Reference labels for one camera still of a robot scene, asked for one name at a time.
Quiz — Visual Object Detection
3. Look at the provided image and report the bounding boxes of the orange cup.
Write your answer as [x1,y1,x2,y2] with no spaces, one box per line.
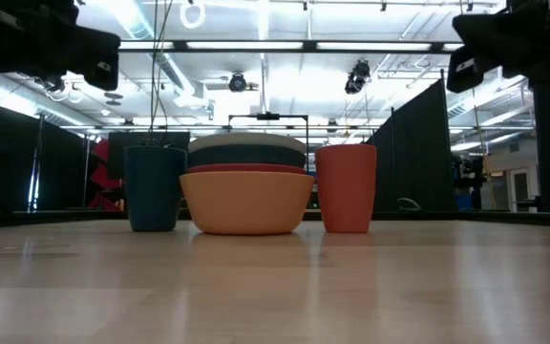
[314,143,378,234]

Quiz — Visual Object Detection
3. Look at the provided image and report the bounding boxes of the black frame corner bracket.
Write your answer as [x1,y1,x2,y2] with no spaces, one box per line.
[396,196,422,213]

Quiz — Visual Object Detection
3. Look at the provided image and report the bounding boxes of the white bowl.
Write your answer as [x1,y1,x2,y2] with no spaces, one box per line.
[187,132,307,155]

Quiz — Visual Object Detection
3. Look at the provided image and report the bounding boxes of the white ring light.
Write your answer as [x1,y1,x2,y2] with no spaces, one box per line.
[179,0,207,30]

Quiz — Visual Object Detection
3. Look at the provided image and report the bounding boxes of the teal cup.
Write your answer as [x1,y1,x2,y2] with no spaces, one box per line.
[122,145,188,233]

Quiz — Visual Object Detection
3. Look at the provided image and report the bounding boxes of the hanging black cable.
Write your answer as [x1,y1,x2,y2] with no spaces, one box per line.
[148,0,177,147]

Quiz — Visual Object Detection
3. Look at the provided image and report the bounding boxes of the pale orange bowl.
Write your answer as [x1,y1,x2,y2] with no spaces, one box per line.
[179,170,316,236]

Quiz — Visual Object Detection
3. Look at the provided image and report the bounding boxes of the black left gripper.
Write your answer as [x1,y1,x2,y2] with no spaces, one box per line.
[16,0,121,92]

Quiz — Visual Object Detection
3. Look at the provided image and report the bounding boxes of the black overhead frame beam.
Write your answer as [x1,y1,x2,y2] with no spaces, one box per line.
[117,39,465,54]

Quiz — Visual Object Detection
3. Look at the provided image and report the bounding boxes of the red bowl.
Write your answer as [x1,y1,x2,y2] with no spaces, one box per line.
[187,162,308,176]

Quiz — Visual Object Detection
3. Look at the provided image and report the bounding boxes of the black table frame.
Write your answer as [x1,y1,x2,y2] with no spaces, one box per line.
[0,207,550,229]

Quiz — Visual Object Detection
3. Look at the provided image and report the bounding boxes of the black ceiling spotlight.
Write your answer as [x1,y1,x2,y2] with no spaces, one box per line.
[226,71,249,94]
[344,59,371,96]
[40,75,69,95]

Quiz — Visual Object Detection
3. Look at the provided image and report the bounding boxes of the teal bowl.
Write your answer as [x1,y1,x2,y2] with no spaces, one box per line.
[187,144,307,169]

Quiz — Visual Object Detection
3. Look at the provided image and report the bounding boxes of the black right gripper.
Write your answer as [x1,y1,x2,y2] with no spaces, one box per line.
[446,0,550,95]

